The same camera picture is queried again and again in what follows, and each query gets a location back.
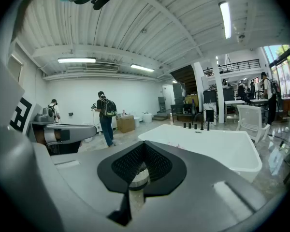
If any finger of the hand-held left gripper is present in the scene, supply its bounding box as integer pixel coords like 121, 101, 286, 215
44, 124, 97, 145

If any large glass window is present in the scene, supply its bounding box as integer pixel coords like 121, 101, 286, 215
263, 44, 290, 99

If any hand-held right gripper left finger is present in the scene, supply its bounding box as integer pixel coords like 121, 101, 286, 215
50, 141, 145, 227

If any small cardboard box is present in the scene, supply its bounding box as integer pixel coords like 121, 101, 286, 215
116, 115, 136, 134

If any black balcony railing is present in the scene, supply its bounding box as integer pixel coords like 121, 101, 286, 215
203, 59, 261, 76

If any tall black cabinet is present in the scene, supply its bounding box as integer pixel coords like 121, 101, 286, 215
173, 82, 186, 105

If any marble cabinet with black panel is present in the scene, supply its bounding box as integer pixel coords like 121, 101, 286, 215
203, 102, 218, 126

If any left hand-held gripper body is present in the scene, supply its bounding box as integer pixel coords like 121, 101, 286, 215
0, 57, 83, 156

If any white plastic chair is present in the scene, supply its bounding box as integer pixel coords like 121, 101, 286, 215
236, 104, 271, 145

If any white door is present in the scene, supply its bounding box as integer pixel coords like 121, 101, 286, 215
162, 85, 176, 111

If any low wooden step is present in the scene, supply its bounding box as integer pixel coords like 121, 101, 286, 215
152, 114, 171, 122

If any long ceiling light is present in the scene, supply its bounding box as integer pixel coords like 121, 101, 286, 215
57, 57, 97, 64
218, 0, 232, 40
130, 63, 155, 73

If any white ceiling air vent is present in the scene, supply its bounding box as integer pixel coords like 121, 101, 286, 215
84, 62, 119, 71

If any black table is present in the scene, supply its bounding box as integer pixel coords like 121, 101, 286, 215
170, 102, 198, 123

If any dark wooden staircase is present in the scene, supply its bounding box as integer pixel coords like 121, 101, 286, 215
170, 65, 198, 98

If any white pillar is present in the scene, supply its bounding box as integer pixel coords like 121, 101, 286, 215
211, 54, 227, 125
192, 61, 205, 111

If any white bathtub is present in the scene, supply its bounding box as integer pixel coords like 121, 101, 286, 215
138, 123, 263, 183

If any yellow box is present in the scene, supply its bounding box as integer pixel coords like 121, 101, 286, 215
185, 94, 199, 105

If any green and black backpack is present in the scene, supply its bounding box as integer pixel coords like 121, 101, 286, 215
101, 99, 117, 118

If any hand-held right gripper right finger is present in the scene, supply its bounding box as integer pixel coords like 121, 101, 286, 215
144, 141, 266, 232

